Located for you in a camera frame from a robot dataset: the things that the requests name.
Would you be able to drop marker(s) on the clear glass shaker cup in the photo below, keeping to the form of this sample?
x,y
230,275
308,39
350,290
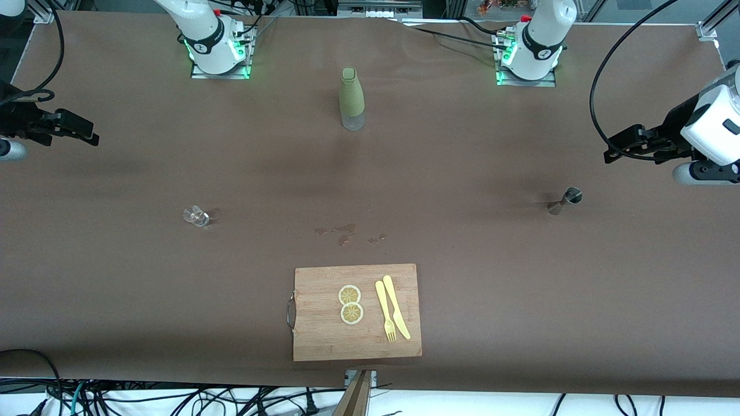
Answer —
x,y
196,216

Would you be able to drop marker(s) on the aluminium frame profile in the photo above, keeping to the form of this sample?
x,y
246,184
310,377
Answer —
x,y
43,14
717,23

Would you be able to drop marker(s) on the brown table cover mat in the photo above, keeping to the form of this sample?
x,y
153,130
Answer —
x,y
173,289

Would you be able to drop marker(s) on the wooden post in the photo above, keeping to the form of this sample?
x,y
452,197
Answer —
x,y
354,398

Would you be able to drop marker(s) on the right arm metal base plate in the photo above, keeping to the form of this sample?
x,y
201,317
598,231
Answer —
x,y
247,66

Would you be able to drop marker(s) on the yellow plastic knife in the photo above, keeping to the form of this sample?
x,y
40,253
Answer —
x,y
396,306

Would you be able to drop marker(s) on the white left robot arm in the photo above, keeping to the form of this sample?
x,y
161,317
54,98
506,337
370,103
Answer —
x,y
535,58

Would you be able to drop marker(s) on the yellow plastic fork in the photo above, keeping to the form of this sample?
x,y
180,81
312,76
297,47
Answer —
x,y
384,306

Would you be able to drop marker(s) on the small metal bracket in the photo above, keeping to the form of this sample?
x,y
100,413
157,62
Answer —
x,y
373,376

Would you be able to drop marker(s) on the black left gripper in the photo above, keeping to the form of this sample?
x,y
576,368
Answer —
x,y
674,128

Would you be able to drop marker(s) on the green sleeved glass bottle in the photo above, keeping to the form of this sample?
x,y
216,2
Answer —
x,y
351,95

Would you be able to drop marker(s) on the lemon slice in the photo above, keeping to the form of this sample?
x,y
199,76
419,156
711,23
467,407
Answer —
x,y
351,314
349,294

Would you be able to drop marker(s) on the grey power strip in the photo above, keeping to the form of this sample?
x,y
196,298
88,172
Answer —
x,y
378,8

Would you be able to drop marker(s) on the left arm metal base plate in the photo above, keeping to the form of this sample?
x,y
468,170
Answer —
x,y
549,82

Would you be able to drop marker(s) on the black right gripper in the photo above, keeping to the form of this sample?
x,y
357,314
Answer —
x,y
17,120

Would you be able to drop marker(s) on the steel jigger measuring cup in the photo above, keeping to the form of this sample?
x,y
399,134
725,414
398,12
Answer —
x,y
566,199

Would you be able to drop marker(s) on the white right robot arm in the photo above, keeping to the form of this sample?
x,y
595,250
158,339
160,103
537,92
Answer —
x,y
211,52

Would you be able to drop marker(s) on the wooden cutting board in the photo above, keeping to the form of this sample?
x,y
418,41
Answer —
x,y
324,341

